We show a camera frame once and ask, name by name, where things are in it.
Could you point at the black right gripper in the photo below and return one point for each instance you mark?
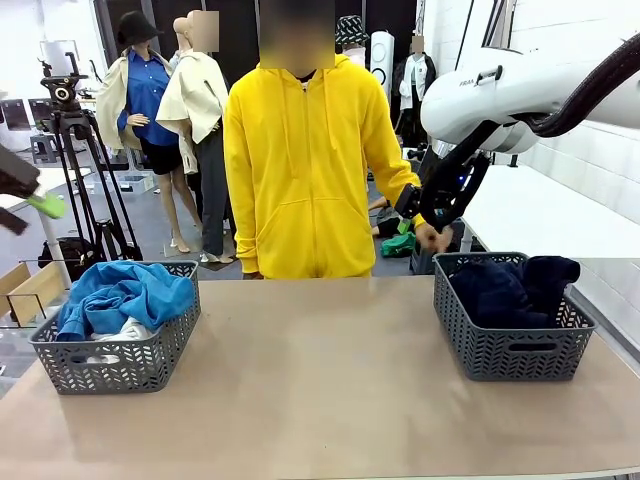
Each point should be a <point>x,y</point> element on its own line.
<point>410,200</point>

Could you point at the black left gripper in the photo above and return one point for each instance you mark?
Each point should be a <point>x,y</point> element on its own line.
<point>17,172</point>

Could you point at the bright blue garment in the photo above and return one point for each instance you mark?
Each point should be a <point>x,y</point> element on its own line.
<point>130,295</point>

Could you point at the white garment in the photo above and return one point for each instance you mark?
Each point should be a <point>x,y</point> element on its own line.
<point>132,330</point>

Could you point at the person's left forearm yellow sleeve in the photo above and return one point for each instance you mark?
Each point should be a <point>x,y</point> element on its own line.
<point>395,175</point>

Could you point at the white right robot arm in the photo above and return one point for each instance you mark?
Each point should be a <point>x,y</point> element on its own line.
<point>500,95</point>

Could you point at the person's right forearm yellow sleeve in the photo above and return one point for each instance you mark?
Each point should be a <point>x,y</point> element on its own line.
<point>247,240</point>

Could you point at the person's left hand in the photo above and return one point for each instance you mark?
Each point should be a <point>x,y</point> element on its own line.
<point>432,237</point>

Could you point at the person's right hand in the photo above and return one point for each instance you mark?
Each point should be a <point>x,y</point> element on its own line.
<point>252,276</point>

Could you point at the green bag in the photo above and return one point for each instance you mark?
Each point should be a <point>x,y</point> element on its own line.
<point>400,246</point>

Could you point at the dark storage crate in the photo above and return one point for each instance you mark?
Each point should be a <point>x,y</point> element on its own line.
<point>422,260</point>

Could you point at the small white table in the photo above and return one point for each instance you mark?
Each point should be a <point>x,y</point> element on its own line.
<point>55,177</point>

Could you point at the black bag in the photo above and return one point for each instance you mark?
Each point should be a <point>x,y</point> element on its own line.
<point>75,260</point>

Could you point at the gray stool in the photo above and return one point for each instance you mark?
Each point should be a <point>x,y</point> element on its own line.
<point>45,147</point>

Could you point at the dark computer monitor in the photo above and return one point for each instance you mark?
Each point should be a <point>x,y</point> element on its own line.
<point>40,112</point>
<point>14,115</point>

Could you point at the person in yellow hoodie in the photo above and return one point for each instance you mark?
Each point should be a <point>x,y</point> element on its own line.
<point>300,175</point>

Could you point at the large white table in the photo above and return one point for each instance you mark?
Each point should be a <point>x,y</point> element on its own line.
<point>540,215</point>

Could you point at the mannequin with white black jacket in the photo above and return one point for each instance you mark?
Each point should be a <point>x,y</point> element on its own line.
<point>415,80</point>

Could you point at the mannequin with blue shirt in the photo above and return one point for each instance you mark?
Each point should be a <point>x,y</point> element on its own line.
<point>145,100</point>

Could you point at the white tower appliance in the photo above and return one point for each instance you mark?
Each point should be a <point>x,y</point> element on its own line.
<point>382,55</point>

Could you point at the gray woven plastic basket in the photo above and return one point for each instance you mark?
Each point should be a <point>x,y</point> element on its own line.
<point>125,372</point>
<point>515,362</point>

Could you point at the mannequin with cream jacket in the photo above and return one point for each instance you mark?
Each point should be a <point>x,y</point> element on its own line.
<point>192,95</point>

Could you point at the patterned bucket hat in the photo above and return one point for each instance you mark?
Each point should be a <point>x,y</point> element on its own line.
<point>352,30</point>

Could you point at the black folded leaning stands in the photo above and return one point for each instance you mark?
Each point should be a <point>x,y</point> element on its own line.
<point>495,22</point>

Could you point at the wooden shelf frame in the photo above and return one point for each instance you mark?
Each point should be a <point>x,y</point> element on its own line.
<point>35,295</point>

